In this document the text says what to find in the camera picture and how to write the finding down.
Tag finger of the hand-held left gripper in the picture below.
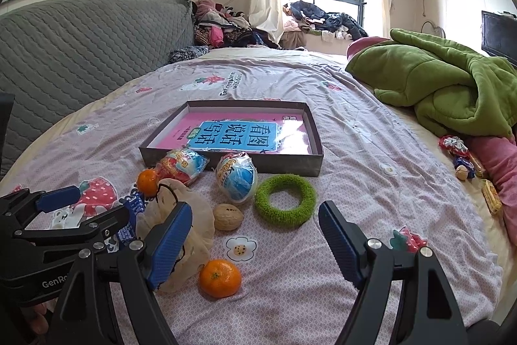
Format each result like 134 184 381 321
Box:
0 185 81 228
12 203 131 249

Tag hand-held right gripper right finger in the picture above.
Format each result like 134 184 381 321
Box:
318 200 471 345

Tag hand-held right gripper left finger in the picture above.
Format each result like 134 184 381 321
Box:
48 201 195 345

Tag blue snack packet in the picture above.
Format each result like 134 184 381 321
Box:
115 193 146 249

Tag beige mesh drawstring pouch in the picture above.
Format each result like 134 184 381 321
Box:
135 178 216 293

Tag orange tangerine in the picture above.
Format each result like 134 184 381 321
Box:
136 169 160 197
199 259 242 298

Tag brown walnut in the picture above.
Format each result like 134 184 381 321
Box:
213 203 245 231

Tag red blue toy egg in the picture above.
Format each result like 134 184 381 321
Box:
153 148 211 186

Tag green fuzzy ring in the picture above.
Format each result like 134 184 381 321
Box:
254 174 318 226

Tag shallow grey cardboard box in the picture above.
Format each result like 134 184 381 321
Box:
138 100 325 177

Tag person's left hand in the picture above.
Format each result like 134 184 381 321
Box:
18 302 55 345

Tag pink book with blue label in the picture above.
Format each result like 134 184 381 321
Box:
155 111 313 156

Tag small beige round object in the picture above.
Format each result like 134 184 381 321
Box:
454 154 485 181

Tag grey quilted headboard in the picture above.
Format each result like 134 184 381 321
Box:
0 0 195 180

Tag yellow snack packet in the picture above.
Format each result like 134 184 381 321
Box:
481 179 503 216

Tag pink blanket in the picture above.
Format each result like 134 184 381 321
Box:
469 135 517 226

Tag green fleece blanket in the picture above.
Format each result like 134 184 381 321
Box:
345 28 517 139

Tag dark patterned cloth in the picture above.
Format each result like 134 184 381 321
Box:
167 45 211 65

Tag pink pillow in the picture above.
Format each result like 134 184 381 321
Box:
346 37 393 59

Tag dark clothes on windowsill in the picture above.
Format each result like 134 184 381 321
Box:
283 0 369 43

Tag pile of mixed clothes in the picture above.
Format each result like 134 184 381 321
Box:
192 0 283 50

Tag standing fan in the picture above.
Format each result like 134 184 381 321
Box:
420 21 446 40

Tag black television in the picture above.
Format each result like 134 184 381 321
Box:
480 10 517 67

